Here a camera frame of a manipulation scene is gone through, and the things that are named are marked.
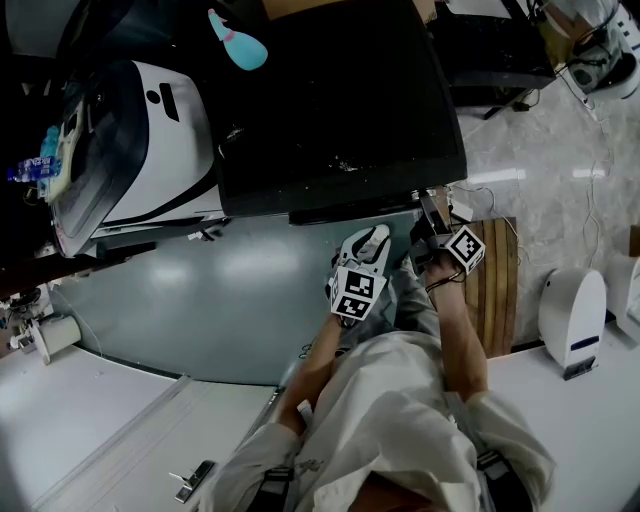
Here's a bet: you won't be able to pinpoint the person's white shirt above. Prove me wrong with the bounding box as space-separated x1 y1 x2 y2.
199 328 557 512

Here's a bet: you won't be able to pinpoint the wooden slat platform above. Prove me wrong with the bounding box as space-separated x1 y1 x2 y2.
461 216 522 360

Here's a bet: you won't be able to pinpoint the black cable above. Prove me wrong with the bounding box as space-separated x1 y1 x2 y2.
423 268 467 295

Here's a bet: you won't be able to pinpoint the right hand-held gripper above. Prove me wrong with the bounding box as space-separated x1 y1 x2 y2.
409 192 488 276

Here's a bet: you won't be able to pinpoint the white round toilet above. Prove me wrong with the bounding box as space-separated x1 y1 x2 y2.
536 266 610 382

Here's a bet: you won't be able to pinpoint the person's left white shoe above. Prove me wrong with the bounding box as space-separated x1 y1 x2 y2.
349 223 392 265

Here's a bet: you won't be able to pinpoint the silver door handle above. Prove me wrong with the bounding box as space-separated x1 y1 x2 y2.
168 459 218 505

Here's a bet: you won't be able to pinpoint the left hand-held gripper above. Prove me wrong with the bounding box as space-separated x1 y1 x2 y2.
325 225 393 327

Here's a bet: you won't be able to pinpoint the person's grey trousers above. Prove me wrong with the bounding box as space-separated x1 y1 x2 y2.
343 258 445 352

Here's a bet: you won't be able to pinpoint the teal plastic packet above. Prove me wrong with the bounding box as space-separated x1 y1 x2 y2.
39 124 62 167

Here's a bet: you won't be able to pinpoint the white door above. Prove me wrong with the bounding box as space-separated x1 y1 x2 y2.
28 373 282 512

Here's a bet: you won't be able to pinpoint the clear water bottle blue label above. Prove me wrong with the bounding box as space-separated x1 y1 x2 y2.
5 155 57 185

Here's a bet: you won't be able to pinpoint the person's right forearm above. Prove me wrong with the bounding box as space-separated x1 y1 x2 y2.
423 259 490 402

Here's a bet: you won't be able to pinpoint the white and grey washer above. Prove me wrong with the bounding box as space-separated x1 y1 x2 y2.
48 58 227 260

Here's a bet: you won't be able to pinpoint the white cylinder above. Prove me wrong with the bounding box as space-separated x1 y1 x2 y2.
28 311 85 365

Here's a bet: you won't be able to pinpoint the black bag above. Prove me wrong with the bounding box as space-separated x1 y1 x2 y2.
69 0 216 69

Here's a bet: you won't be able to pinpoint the black table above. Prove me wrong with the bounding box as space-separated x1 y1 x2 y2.
428 0 557 122

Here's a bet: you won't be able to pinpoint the white power adapter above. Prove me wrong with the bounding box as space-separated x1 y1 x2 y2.
446 199 475 225

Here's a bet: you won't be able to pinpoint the person's left forearm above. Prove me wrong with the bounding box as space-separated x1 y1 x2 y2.
276 312 347 437

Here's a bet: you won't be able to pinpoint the black washing machine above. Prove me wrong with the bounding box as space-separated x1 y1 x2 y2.
199 0 470 227

